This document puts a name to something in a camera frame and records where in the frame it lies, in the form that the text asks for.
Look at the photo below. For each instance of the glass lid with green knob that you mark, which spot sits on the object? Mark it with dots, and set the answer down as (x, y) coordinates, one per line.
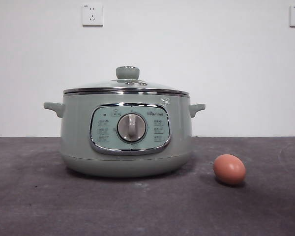
(127, 72)

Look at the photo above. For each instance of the brown egg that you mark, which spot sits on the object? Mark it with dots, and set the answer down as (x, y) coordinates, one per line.
(229, 169)

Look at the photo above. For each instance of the green electric cooking pot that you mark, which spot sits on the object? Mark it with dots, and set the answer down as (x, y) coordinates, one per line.
(78, 137)

